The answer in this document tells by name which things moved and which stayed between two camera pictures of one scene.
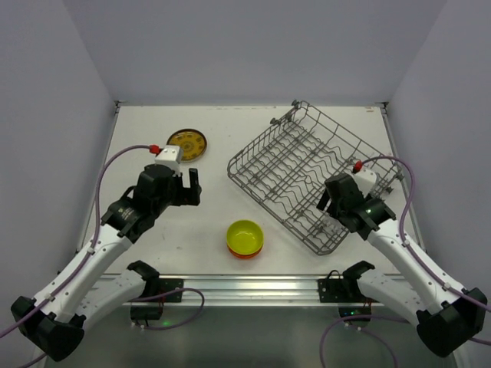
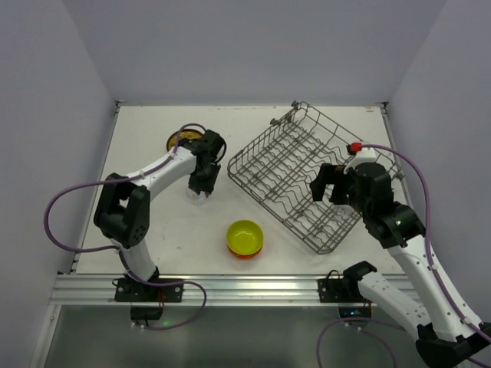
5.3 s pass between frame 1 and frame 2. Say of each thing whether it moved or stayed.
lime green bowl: stayed
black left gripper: moved
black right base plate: stayed
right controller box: stayed
